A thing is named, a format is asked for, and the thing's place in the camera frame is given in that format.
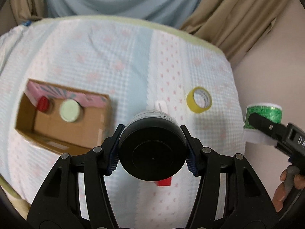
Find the yellow tape roll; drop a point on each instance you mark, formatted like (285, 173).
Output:
(199, 100)

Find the beige curtain right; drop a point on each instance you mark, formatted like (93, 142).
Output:
(234, 26)

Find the cardboard box with pink flap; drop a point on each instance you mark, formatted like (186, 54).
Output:
(49, 131)

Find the pale green lidded jar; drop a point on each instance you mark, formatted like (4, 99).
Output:
(70, 111)

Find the beige curtain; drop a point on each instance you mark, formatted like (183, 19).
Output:
(234, 26)
(24, 10)

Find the red capped bottle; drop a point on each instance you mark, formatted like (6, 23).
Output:
(43, 104)

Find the pale green mattress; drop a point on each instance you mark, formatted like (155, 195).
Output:
(133, 22)

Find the beige curtain left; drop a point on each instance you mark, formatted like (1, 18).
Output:
(24, 10)

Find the green labelled white bottle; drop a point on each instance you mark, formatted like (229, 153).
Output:
(269, 110)

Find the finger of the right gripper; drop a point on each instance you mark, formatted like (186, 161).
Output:
(265, 131)

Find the black jar with black lid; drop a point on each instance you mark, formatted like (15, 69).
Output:
(152, 146)

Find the small red box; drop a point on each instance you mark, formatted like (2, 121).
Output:
(164, 183)

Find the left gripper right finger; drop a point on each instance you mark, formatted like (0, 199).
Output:
(230, 193)

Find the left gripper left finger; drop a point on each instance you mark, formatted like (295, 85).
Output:
(74, 194)

